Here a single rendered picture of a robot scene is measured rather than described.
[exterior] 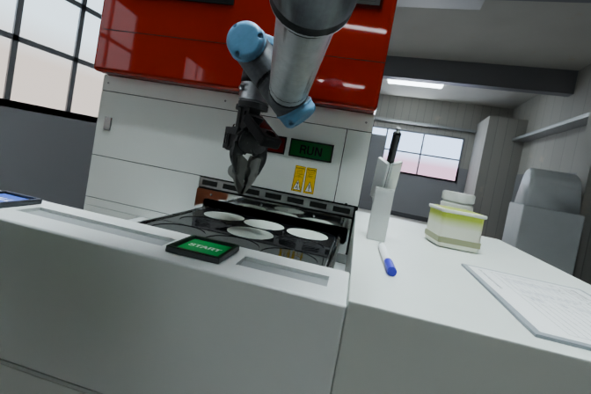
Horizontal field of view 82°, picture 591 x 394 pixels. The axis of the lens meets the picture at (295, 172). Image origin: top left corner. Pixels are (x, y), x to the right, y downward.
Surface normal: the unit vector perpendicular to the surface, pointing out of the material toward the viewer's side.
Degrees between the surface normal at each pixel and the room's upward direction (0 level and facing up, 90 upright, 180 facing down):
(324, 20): 154
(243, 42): 90
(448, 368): 90
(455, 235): 90
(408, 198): 90
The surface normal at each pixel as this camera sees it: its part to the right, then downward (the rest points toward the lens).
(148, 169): -0.18, 0.00
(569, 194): -0.32, -0.20
